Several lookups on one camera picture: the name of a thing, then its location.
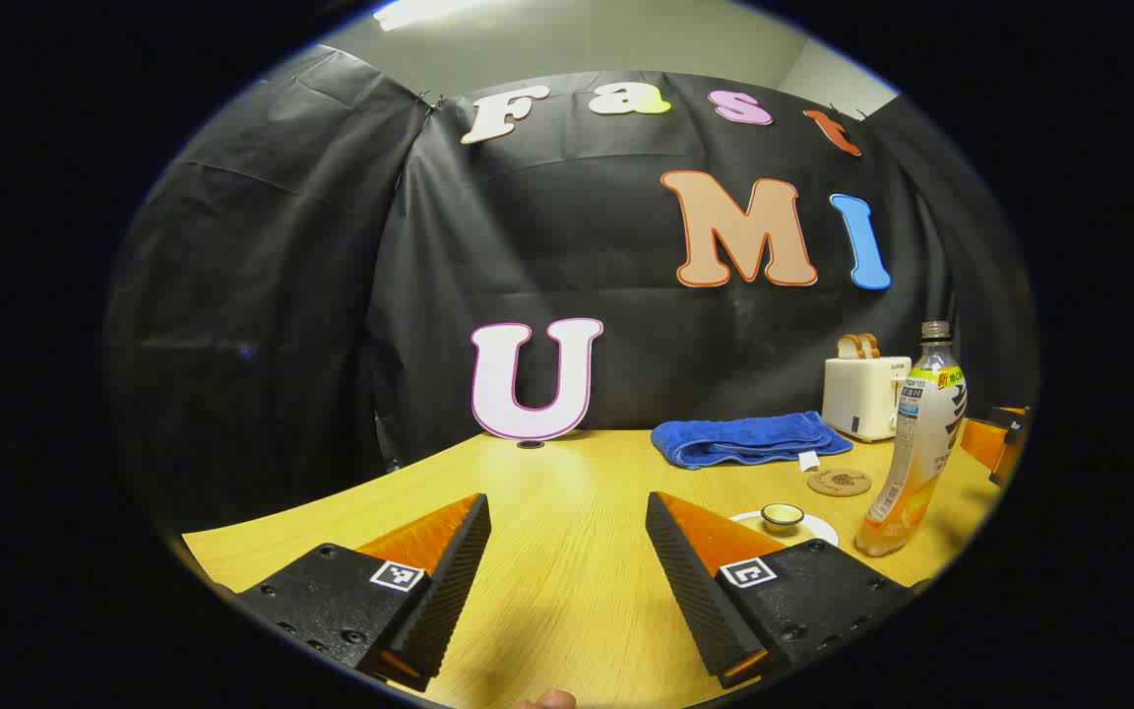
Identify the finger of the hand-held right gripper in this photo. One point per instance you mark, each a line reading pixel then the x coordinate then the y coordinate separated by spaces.
pixel 988 445

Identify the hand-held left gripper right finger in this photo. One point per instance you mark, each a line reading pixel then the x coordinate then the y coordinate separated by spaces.
pixel 690 581

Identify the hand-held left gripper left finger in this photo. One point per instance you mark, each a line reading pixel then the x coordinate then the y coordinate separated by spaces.
pixel 449 581

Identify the plastic water bottle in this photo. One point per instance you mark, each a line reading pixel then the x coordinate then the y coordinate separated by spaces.
pixel 921 443

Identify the cream teacup lid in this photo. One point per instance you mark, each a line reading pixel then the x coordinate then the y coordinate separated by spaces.
pixel 782 514

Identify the yellow teacup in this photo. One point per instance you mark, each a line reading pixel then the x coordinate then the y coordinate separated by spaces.
pixel 820 533

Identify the round wooden coaster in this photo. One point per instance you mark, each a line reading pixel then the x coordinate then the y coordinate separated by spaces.
pixel 839 482

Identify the white toaster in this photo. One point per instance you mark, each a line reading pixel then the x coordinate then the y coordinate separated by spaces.
pixel 857 399

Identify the blue towel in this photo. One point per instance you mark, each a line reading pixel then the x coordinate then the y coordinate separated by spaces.
pixel 744 438

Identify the toast bread slice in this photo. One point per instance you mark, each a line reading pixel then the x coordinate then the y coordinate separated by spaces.
pixel 848 347
pixel 870 345

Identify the black backdrop cloth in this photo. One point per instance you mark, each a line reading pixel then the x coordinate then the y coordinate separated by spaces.
pixel 331 295

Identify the ceiling light panel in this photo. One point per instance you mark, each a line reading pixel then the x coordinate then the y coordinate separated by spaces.
pixel 424 12

